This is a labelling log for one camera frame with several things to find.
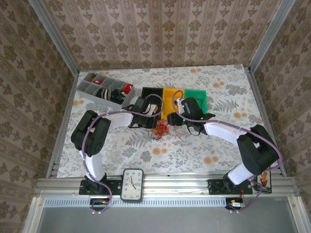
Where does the thin orange cable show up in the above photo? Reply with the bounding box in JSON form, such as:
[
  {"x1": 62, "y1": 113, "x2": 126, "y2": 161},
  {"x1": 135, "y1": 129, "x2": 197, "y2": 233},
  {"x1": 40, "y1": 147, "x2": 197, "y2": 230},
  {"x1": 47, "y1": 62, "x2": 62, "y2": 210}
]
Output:
[{"x1": 151, "y1": 122, "x2": 183, "y2": 142}]

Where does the green plastic bin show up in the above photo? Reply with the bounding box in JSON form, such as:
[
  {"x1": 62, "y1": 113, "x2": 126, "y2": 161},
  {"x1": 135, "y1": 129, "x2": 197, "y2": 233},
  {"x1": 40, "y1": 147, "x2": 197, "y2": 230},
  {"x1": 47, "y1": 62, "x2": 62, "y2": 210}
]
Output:
[{"x1": 184, "y1": 89, "x2": 207, "y2": 115}]

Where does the yellow plastic bin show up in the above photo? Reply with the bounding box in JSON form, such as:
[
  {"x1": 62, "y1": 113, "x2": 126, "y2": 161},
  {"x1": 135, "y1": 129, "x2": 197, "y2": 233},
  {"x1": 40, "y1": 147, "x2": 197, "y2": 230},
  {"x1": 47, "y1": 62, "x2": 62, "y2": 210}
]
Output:
[{"x1": 161, "y1": 87, "x2": 187, "y2": 121}]

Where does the black plastic bin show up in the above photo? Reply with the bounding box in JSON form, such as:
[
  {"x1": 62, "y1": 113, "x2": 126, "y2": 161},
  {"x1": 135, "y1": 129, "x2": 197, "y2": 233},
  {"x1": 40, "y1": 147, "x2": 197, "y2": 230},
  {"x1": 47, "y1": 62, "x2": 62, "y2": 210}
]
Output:
[{"x1": 141, "y1": 86, "x2": 164, "y2": 119}]

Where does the black white striped sock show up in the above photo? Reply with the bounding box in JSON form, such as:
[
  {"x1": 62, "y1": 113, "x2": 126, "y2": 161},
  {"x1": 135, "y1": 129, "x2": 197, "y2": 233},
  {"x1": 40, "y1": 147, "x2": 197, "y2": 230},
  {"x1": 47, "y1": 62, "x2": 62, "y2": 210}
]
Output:
[{"x1": 96, "y1": 87, "x2": 113, "y2": 100}]

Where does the grey divided organizer tray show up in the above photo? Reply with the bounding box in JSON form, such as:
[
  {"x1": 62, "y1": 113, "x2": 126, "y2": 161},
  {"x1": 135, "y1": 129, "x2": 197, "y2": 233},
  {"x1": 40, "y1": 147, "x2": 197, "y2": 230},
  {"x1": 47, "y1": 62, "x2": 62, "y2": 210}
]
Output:
[{"x1": 76, "y1": 71, "x2": 136, "y2": 112}]

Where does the white black analog clock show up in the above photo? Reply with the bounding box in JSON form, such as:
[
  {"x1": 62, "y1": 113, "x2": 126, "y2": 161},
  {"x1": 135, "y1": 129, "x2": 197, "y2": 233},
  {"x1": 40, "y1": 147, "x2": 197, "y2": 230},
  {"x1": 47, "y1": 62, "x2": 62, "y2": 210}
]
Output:
[{"x1": 121, "y1": 168, "x2": 144, "y2": 203}]

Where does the small circuit board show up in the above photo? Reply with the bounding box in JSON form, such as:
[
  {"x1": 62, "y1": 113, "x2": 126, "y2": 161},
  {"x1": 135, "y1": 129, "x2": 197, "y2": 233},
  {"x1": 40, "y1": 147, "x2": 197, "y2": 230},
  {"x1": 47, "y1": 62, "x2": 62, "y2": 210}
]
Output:
[
  {"x1": 90, "y1": 198, "x2": 110, "y2": 211},
  {"x1": 225, "y1": 198, "x2": 245, "y2": 211}
]

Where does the printed sticker card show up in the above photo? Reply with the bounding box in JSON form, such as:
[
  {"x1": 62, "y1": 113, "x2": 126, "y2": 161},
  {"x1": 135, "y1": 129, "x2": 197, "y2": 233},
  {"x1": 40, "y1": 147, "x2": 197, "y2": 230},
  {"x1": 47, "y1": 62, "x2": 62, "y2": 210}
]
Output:
[{"x1": 254, "y1": 169, "x2": 272, "y2": 194}]

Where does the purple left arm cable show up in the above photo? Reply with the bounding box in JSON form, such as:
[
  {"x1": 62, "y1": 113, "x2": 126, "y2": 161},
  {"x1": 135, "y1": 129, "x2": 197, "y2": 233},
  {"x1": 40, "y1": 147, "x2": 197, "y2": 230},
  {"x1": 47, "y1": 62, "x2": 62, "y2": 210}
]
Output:
[{"x1": 81, "y1": 93, "x2": 165, "y2": 216}]

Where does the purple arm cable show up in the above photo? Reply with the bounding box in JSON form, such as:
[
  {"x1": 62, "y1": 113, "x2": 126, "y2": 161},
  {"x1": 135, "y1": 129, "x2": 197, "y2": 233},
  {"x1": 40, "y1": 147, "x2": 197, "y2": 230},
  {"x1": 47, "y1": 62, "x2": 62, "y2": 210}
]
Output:
[
  {"x1": 171, "y1": 90, "x2": 284, "y2": 215},
  {"x1": 81, "y1": 93, "x2": 165, "y2": 216}
]

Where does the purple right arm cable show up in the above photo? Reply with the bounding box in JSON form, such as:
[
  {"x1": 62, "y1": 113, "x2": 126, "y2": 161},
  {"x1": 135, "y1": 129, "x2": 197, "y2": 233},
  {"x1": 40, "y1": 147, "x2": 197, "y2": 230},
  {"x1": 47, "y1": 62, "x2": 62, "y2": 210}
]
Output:
[{"x1": 171, "y1": 90, "x2": 284, "y2": 215}]

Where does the aluminium cross rail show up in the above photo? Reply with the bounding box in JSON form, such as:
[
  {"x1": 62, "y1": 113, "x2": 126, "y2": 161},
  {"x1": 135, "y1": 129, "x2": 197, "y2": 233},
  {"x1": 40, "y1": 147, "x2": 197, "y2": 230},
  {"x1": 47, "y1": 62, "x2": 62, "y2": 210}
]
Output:
[{"x1": 34, "y1": 171, "x2": 299, "y2": 198}]

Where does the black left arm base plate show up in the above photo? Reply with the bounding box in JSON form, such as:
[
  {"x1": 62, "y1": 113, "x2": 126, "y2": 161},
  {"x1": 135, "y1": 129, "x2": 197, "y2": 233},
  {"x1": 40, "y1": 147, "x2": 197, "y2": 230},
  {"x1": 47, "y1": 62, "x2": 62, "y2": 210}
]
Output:
[{"x1": 80, "y1": 173, "x2": 122, "y2": 195}]

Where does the aluminium table side rail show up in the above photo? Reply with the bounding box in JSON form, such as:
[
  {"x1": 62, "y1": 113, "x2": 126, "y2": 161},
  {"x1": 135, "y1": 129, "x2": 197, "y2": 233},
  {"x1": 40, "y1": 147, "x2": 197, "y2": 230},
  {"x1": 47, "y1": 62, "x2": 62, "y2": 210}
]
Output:
[
  {"x1": 244, "y1": 66, "x2": 288, "y2": 177},
  {"x1": 45, "y1": 72, "x2": 80, "y2": 178}
]

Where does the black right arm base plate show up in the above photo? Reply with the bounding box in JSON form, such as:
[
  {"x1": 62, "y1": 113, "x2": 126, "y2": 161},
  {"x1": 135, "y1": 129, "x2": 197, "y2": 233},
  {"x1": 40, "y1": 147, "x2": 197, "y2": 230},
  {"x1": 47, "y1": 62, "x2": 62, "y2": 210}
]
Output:
[{"x1": 208, "y1": 178, "x2": 253, "y2": 195}]

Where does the grey slotted cable duct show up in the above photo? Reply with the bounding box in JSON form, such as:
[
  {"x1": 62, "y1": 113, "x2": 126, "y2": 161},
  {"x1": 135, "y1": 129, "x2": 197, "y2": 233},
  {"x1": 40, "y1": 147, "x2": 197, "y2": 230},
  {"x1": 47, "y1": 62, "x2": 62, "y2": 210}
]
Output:
[{"x1": 43, "y1": 197, "x2": 290, "y2": 208}]

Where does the aluminium frame post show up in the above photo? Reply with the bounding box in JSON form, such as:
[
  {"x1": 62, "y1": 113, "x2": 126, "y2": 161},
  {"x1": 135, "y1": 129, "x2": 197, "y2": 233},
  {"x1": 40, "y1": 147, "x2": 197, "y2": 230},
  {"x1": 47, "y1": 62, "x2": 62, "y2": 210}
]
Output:
[
  {"x1": 28, "y1": 0, "x2": 80, "y2": 75},
  {"x1": 249, "y1": 0, "x2": 297, "y2": 72}
]

